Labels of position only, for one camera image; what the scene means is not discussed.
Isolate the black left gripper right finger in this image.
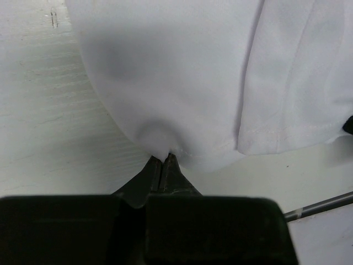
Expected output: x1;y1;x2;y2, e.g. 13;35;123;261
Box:
145;155;298;264

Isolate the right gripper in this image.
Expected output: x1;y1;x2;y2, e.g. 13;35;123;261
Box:
343;116;353;135

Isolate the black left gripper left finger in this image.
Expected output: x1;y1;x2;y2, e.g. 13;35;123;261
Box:
1;157;162;264

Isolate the white t shirt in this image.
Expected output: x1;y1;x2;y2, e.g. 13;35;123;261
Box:
66;1;352;171

